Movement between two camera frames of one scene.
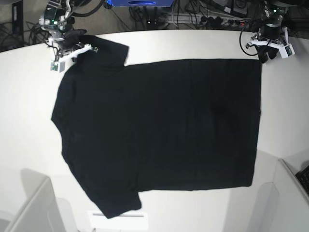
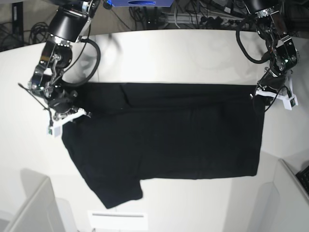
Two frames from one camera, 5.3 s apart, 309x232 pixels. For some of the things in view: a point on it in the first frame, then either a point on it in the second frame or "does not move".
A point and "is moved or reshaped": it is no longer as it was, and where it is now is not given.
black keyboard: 303,177 does not move
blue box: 142,3 does not move
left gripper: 67,40 to 62,101
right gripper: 270,37 to 273,80
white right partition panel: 284,204 does not move
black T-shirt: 127,128 is moved or reshaped
